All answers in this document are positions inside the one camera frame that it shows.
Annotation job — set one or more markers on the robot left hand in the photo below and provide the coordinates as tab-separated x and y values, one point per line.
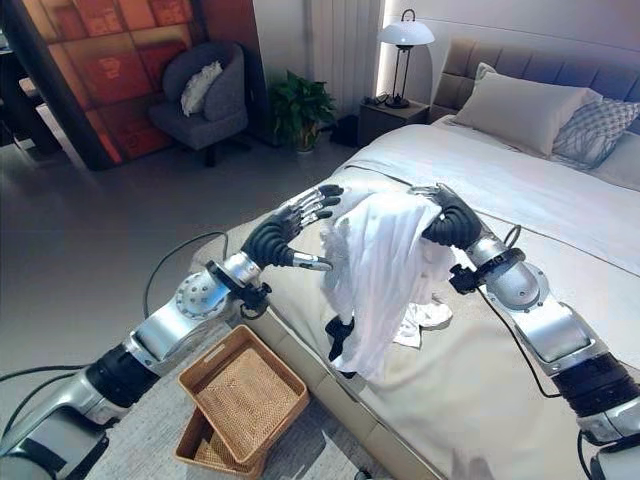
272	235

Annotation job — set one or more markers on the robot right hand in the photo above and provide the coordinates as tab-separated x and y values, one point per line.
452	217

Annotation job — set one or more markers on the black sock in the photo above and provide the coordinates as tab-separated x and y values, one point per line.
339	334

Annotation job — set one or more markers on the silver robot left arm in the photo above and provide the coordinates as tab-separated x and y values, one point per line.
130	340

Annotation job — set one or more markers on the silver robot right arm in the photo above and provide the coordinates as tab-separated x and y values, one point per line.
550	320

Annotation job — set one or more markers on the white blanket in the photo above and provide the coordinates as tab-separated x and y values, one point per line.
500	175

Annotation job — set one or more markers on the beige upholstered bed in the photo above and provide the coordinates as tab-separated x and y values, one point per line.
450	310

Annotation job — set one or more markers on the white patterned garment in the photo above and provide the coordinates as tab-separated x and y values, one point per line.
422	322

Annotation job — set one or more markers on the dark bedside table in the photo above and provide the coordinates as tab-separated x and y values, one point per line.
392	120

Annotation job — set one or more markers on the beige pillow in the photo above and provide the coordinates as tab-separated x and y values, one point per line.
522	112

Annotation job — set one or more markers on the green potted plant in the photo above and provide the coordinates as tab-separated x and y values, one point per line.
300	107

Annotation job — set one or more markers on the grey armchair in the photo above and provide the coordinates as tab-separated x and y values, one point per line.
205	102

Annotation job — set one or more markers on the woven rattan basket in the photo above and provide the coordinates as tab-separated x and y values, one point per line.
205	445
245	390

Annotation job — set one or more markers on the grey patterned pillow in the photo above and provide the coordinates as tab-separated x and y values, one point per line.
592	132

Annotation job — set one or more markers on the white cushion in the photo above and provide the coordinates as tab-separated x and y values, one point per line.
199	87

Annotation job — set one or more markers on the white dome table lamp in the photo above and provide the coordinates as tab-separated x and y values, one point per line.
404	55

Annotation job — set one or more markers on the orange panel partition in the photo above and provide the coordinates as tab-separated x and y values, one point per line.
130	75

